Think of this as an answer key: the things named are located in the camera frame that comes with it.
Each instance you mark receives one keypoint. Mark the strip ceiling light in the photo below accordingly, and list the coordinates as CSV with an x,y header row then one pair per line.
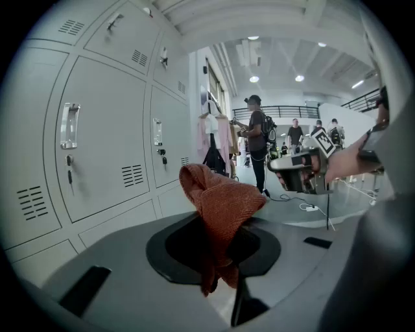
x,y
357,84

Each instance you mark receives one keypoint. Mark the white hanging ceiling sign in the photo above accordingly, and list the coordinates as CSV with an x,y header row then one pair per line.
x,y
248,53

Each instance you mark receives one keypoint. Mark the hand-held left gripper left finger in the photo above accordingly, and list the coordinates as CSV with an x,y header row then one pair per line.
x,y
129,259

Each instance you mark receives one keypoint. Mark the white hanging t-shirt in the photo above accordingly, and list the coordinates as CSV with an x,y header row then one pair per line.
x,y
212,123

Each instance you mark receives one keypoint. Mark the pink hanging garment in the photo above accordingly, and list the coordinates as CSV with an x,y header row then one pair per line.
x,y
202,137
224,136

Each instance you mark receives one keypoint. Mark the beige hanging garment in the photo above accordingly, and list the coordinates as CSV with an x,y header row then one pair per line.
x,y
235,139

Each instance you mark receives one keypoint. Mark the grey metal locker wall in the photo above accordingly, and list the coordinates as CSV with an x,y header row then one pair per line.
x,y
107,129

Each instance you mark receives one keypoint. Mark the person's right hand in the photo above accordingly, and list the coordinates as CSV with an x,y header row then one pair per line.
x,y
311,162

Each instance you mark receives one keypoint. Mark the black tote bag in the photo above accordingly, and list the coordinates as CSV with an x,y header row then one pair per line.
x,y
214,159

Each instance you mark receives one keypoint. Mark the round ceiling light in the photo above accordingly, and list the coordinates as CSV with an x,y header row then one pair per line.
x,y
322,44
253,38
253,78
299,78

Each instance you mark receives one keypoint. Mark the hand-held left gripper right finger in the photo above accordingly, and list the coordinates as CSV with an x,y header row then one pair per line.
x,y
298,269

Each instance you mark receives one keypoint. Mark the person's right forearm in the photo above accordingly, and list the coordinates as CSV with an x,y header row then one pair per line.
x,y
343,162

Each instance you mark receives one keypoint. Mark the orange knitted cloth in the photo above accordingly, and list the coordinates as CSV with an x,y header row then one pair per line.
x,y
223,207

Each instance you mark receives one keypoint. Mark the grey metal locker door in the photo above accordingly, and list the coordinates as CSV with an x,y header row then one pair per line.
x,y
172,129

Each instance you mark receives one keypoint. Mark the white ceiling sensor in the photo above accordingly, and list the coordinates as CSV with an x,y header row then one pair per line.
x,y
147,11

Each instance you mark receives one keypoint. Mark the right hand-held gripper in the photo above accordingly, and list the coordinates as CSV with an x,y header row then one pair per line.
x,y
319,146

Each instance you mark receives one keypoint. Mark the thin black stand pole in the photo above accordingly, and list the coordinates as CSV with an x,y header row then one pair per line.
x,y
327,204

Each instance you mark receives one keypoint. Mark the person's white t-shirt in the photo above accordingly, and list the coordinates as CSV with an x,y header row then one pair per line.
x,y
373,259

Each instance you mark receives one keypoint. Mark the dark-framed window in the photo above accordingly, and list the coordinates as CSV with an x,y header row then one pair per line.
x,y
215,86

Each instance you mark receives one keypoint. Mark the white power strip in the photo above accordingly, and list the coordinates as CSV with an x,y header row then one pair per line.
x,y
309,207

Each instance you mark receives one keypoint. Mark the black metal railing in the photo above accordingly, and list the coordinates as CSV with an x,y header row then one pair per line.
x,y
282,107
363,99

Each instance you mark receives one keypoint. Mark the metal clothes rack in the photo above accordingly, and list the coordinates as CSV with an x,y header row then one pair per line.
x,y
214,111

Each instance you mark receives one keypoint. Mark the key in locker lock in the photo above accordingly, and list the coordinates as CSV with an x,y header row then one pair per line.
x,y
162,152

